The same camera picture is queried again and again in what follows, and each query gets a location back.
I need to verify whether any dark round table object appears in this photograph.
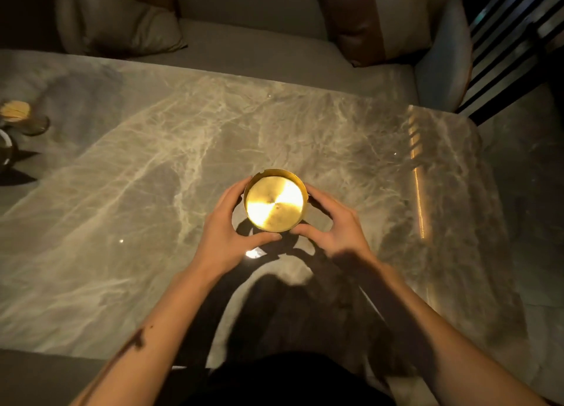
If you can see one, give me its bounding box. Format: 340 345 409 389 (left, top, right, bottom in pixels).
0 128 19 173

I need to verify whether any person's left forearm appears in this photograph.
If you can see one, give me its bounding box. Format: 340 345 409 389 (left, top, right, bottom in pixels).
70 260 230 406

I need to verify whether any person's black clothing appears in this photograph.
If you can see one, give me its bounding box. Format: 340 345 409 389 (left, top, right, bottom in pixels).
169 352 397 406

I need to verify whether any brown and beige cushion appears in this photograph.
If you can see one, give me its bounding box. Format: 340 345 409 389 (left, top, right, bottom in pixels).
316 0 434 68

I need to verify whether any grey upholstered sofa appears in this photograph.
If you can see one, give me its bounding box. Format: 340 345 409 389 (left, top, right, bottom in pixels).
56 0 473 112

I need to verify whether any round brass ashtray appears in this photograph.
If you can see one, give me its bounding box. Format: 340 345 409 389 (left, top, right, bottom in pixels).
243 169 309 234

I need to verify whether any person's right forearm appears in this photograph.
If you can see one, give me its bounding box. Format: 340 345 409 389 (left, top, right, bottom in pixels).
339 254 549 406

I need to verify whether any person's left hand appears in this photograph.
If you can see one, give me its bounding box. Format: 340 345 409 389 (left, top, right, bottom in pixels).
192 177 283 278

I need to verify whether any glass toothpick holder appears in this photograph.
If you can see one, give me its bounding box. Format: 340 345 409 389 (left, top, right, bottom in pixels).
0 100 50 137

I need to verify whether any dark slatted partition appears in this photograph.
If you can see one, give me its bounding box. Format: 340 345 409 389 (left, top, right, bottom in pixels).
455 0 564 126

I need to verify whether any person's right hand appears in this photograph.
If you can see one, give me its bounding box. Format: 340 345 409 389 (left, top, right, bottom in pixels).
290 183 374 266

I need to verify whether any beige satin cushion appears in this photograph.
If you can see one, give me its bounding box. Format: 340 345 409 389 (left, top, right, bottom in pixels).
56 0 187 58

